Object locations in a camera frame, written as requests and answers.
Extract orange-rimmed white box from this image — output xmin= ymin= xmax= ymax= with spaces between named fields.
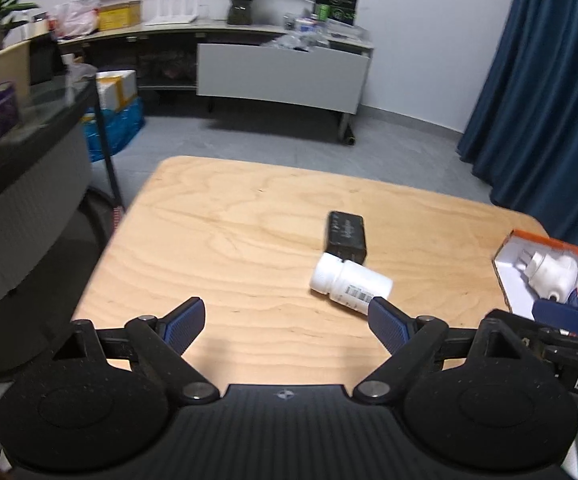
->
xmin=492 ymin=230 xmax=578 ymax=322

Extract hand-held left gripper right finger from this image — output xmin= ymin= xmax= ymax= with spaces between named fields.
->
xmin=353 ymin=296 xmax=536 ymax=405

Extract yellow box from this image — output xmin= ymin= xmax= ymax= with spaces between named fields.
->
xmin=98 ymin=1 xmax=144 ymax=31

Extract white pill bottle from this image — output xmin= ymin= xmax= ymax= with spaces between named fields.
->
xmin=310 ymin=252 xmax=394 ymax=317

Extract glass side table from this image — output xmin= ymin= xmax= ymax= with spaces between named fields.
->
xmin=0 ymin=62 xmax=126 ymax=371

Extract clear plastic bags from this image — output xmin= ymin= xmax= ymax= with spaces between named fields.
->
xmin=261 ymin=29 xmax=332 ymax=53

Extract grey television cabinet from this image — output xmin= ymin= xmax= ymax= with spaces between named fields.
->
xmin=56 ymin=22 xmax=374 ymax=144

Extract blue curtain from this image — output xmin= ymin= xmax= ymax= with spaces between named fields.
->
xmin=456 ymin=0 xmax=578 ymax=261

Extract white and yellow carton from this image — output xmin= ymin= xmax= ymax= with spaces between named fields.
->
xmin=95 ymin=70 xmax=138 ymax=111

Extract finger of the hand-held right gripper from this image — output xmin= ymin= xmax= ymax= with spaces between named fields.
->
xmin=531 ymin=298 xmax=578 ymax=337

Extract blue plastic bag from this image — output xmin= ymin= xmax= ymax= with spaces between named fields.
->
xmin=83 ymin=97 xmax=146 ymax=163

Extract black and green box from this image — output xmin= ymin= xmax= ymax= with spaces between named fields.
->
xmin=315 ymin=0 xmax=358 ymax=26

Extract small black box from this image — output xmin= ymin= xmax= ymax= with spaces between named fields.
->
xmin=325 ymin=211 xmax=368 ymax=264

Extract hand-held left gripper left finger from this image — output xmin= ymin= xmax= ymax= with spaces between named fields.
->
xmin=51 ymin=297 xmax=220 ymax=405

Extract white router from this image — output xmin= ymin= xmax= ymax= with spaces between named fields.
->
xmin=145 ymin=0 xmax=202 ymax=26

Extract white and red plastic bag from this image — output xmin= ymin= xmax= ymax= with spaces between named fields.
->
xmin=51 ymin=0 xmax=102 ymax=39

